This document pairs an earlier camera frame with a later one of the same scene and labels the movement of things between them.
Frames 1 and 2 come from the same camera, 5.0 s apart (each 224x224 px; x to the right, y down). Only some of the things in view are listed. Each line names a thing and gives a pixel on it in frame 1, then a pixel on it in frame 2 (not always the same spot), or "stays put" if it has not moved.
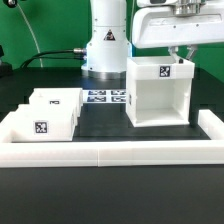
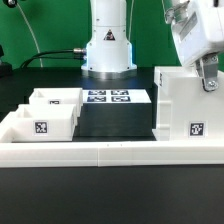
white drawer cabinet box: [158, 91] to [186, 111]
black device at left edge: [6, 68] stays put
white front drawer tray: [42, 122] stays put
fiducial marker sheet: [104, 96] stays put
